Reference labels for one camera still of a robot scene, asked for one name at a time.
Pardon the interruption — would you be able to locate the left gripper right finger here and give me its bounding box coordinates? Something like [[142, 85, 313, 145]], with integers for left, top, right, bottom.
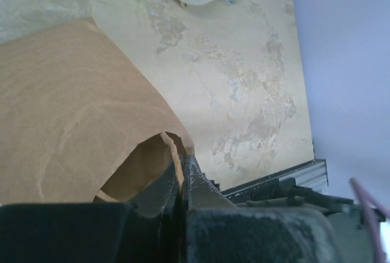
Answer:
[[183, 155, 335, 262]]

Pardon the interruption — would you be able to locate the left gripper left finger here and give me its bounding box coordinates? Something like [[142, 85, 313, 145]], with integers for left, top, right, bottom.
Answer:
[[1, 165, 180, 262]]

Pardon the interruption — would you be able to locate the brown paper bag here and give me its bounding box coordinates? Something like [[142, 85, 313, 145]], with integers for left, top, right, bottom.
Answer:
[[1, 18, 194, 205]]

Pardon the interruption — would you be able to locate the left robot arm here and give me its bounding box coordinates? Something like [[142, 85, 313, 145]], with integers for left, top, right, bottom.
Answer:
[[1, 156, 389, 262]]

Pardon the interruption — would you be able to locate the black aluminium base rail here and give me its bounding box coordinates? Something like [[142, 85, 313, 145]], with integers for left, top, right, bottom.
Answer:
[[202, 160, 328, 209]]

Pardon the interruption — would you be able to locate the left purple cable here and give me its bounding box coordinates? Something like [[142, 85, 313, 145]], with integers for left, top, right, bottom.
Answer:
[[349, 177, 390, 263]]

